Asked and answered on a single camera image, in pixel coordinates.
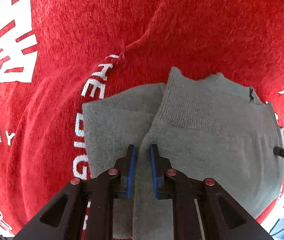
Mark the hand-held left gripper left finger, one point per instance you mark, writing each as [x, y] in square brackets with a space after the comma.
[131, 171]

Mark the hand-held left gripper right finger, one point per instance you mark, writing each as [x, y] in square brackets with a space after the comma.
[154, 171]

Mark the grey knit sweater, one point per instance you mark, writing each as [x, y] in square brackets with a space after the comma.
[207, 130]

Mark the red printed blanket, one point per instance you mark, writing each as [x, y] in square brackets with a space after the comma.
[82, 42]

